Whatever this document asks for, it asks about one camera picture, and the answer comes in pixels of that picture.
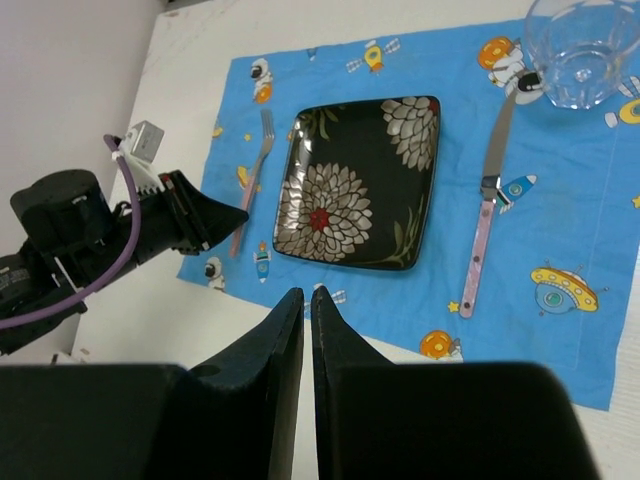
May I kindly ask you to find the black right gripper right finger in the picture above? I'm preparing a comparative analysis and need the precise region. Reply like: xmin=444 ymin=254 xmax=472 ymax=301
xmin=311 ymin=288 xmax=599 ymax=479

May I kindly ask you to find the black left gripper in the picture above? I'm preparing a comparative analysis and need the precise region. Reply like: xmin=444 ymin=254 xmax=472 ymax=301
xmin=10 ymin=169 xmax=249 ymax=287

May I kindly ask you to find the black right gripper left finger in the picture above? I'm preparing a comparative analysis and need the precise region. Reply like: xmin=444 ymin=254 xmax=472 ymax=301
xmin=1 ymin=288 xmax=304 ymax=479

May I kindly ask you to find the pink handled fork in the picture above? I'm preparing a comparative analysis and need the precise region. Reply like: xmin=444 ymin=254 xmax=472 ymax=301
xmin=229 ymin=109 xmax=275 ymax=258

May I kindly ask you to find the black floral square plate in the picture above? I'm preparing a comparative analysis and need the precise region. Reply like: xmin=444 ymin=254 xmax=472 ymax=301
xmin=272 ymin=95 xmax=441 ymax=271

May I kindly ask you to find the blue space print placemat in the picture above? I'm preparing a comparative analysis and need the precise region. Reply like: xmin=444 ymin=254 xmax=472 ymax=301
xmin=179 ymin=21 xmax=639 ymax=410

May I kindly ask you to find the pink handled table knife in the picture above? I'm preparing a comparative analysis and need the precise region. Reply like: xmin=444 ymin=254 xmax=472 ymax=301
xmin=460 ymin=92 xmax=517 ymax=319

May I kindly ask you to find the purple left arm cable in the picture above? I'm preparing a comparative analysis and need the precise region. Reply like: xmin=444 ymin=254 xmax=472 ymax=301
xmin=0 ymin=133 xmax=140 ymax=331

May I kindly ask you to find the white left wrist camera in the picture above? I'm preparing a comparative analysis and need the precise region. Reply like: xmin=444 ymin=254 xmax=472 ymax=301
xmin=120 ymin=120 xmax=165 ymax=163

